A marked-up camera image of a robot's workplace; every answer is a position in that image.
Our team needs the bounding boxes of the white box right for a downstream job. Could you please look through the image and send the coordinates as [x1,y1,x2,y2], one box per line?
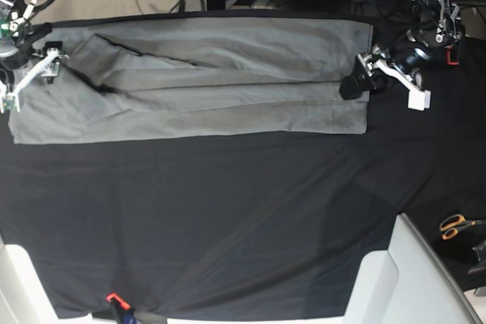
[342,213,481,324]

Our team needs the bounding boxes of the black table cloth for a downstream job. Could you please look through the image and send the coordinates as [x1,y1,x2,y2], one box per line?
[1,38,485,320]

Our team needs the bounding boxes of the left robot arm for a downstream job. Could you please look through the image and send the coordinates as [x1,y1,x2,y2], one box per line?
[339,0,465,111]

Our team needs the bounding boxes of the red blue clamp bottom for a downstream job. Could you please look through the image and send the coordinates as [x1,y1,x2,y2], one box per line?
[106,292,138,324]

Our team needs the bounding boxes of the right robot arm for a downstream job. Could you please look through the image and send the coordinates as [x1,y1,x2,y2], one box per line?
[1,0,55,86]

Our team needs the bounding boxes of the grey T-shirt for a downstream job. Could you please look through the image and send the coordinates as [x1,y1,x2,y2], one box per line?
[8,17,374,145]

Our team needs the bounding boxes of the white box left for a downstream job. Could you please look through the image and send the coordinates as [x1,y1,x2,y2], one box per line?
[1,242,93,324]

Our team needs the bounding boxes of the black object right edge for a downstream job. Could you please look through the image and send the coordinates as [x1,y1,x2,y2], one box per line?
[468,241,486,275]

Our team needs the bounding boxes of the red black clamp right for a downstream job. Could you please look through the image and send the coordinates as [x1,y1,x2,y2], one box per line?
[446,26,465,66]

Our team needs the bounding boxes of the orange handled scissors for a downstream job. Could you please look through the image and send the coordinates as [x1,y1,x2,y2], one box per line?
[439,214,485,241]

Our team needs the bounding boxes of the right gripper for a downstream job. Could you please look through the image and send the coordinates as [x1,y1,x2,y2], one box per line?
[1,12,61,83]

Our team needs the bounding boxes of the white box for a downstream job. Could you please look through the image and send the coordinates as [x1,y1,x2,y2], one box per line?
[342,213,481,324]
[1,242,93,324]

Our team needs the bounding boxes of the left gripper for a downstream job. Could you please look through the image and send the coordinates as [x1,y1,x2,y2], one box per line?
[339,0,462,100]

